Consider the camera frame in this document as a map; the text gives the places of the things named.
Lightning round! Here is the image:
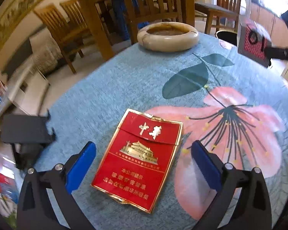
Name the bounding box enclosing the pink patterned small box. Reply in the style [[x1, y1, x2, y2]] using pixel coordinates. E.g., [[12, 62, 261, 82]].
[[237, 16, 271, 67]]

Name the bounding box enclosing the red cigarette pack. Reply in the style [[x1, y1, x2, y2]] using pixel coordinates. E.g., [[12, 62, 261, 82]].
[[91, 108, 183, 213]]

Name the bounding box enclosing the black gold trash bin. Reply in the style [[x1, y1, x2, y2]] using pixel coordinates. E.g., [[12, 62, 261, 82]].
[[215, 30, 237, 46]]

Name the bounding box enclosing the black phone stand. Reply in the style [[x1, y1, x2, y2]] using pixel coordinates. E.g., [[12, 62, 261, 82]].
[[0, 113, 56, 170]]

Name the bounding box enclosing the blue floral tablecloth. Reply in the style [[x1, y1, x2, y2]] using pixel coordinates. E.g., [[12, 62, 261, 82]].
[[35, 34, 288, 229]]

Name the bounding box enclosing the grey cushioned wooden chair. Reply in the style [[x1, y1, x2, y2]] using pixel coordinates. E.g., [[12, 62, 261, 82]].
[[194, 0, 241, 35]]

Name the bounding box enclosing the white coffee table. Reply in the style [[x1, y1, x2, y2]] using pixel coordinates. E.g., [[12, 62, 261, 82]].
[[0, 58, 50, 117]]

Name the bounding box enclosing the beige lace sofa cover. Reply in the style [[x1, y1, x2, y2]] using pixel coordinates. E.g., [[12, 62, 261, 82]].
[[33, 45, 62, 74]]

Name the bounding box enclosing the beige stone ashtray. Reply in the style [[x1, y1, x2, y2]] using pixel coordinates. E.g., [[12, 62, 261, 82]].
[[137, 22, 199, 52]]

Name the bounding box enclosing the dark grey sofa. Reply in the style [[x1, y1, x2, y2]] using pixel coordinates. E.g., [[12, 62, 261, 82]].
[[1, 38, 33, 80]]

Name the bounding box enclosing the left wooden dining chair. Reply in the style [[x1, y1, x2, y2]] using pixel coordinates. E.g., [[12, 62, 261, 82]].
[[34, 3, 88, 74]]

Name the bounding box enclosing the wooden dining chair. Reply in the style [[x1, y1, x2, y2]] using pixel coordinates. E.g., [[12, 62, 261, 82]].
[[34, 3, 88, 74], [124, 0, 183, 44], [60, 0, 90, 35]]

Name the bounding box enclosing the near wooden dining chair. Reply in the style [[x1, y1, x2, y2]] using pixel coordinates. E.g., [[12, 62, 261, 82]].
[[124, 0, 183, 44]]

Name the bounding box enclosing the far wooden dining chair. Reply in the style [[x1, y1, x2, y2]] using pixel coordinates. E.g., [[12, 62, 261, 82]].
[[60, 0, 90, 35]]

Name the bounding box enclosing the wooden dining table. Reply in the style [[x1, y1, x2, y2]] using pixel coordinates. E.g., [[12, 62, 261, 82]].
[[78, 0, 195, 60]]

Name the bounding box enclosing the horse painting gold frame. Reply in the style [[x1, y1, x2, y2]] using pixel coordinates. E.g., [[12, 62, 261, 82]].
[[0, 0, 43, 51]]

